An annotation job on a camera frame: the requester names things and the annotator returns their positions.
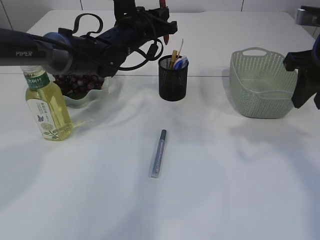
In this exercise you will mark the silver glitter pen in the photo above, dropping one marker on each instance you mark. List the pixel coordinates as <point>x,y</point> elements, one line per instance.
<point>159,154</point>

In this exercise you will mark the red glitter pen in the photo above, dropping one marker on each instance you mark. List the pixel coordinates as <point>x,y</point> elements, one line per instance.
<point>166,38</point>

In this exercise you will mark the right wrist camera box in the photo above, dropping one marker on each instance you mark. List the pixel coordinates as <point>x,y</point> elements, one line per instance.
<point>307,16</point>

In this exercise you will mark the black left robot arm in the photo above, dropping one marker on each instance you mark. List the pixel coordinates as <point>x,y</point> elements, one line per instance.
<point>100,52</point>

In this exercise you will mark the yellow tea bottle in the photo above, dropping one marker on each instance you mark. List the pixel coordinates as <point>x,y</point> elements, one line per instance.
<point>47,104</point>

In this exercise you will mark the black mesh pen holder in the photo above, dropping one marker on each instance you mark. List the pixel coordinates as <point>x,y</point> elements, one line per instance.
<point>172,83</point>

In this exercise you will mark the artificial red grape bunch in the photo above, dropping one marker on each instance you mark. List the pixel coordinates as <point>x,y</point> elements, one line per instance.
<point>78,85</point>

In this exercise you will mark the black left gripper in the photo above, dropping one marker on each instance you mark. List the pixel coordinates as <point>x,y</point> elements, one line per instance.
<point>153,22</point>

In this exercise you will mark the blue small scissors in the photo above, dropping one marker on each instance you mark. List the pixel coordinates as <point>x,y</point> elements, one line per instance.
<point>180,63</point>

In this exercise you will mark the clear plastic ruler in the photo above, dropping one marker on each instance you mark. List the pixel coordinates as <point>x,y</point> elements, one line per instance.
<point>180,49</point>

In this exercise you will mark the gold glitter pen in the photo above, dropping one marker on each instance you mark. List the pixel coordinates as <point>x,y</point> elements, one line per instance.
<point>173,59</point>

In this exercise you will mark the green plastic woven basket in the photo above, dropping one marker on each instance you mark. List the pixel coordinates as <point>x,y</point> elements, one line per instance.
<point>260,86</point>

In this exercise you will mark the green wavy plastic plate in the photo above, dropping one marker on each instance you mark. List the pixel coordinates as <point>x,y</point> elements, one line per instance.
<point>77,102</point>

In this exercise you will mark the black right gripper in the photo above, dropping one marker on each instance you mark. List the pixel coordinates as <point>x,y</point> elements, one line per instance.
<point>308,79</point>

